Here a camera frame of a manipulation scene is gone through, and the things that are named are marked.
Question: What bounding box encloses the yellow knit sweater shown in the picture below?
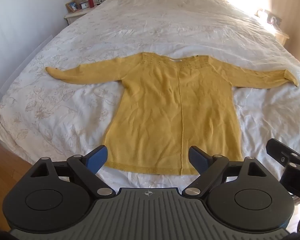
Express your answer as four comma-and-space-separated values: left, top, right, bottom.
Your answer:
45, 52, 300, 176

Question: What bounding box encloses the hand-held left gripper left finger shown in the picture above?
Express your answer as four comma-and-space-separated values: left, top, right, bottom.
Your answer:
30, 145, 116, 197

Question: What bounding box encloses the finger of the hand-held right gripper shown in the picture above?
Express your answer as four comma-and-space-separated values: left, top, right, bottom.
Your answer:
266, 138, 300, 167

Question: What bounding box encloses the wooden photo frame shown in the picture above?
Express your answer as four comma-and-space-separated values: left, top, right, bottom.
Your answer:
65, 1, 82, 13

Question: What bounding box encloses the cream nightstand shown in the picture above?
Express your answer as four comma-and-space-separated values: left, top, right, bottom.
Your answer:
63, 3, 103, 26
274, 29, 290, 47

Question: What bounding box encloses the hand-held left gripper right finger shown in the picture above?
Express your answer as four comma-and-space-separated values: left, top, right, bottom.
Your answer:
182, 146, 263, 197

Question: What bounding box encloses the white floral bedspread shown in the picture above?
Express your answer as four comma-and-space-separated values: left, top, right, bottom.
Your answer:
0, 0, 300, 183

